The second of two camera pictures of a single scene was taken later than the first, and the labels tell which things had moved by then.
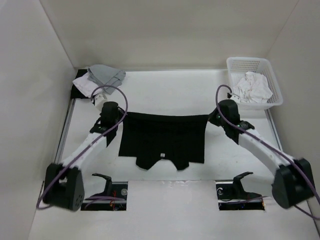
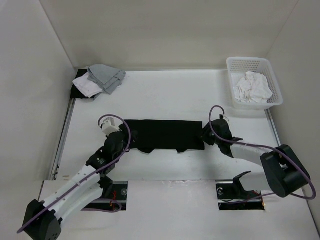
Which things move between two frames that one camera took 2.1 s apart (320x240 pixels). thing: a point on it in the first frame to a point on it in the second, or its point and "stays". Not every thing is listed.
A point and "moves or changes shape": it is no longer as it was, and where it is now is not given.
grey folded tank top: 106,75 stays
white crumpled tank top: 253,88 stays
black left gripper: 121,114 to 126,146
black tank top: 148,137 moves or changes shape
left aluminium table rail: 60,149 stays
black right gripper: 211,116 to 205,131
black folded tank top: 76,93 stays
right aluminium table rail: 271,123 stays
